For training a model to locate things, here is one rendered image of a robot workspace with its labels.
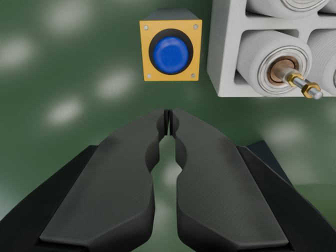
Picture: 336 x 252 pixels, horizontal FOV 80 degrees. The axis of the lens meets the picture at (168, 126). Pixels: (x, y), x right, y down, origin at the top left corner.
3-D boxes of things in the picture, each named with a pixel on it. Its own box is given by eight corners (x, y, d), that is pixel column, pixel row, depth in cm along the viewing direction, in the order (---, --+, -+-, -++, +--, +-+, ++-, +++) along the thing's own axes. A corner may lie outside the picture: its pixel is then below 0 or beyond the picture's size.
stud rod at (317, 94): (287, 70, 29) (318, 91, 23) (293, 72, 30) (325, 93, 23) (283, 77, 30) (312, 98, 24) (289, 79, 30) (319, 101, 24)
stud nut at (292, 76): (292, 70, 28) (295, 72, 27) (303, 74, 28) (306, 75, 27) (284, 83, 29) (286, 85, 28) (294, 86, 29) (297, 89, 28)
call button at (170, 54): (186, 68, 26) (187, 73, 24) (155, 68, 26) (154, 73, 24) (188, 34, 24) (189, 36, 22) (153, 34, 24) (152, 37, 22)
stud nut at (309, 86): (308, 79, 25) (312, 82, 24) (319, 83, 25) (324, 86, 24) (297, 94, 26) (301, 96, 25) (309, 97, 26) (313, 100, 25)
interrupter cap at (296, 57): (261, 99, 34) (263, 101, 34) (251, 58, 31) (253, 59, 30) (309, 81, 33) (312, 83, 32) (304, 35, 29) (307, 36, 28)
